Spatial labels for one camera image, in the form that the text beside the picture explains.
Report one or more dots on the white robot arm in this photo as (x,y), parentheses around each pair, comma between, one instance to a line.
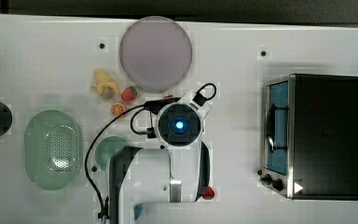
(177,171)

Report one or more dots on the yellow plush banana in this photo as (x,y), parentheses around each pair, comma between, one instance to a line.
(104,85)

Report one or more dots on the small red toy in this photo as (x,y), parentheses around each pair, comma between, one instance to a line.
(208,194)

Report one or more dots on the green metal cup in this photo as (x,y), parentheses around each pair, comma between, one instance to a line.
(107,148)

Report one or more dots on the black toaster oven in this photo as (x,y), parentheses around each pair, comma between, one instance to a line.
(310,137)

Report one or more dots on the orange slice toy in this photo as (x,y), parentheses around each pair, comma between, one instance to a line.
(117,109)

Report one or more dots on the purple round plate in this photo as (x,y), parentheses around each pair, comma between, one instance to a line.
(155,53)

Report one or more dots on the green oval strainer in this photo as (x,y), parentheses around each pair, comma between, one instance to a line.
(53,146)

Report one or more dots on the red plush strawberry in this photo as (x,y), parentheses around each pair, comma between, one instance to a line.
(129,94)

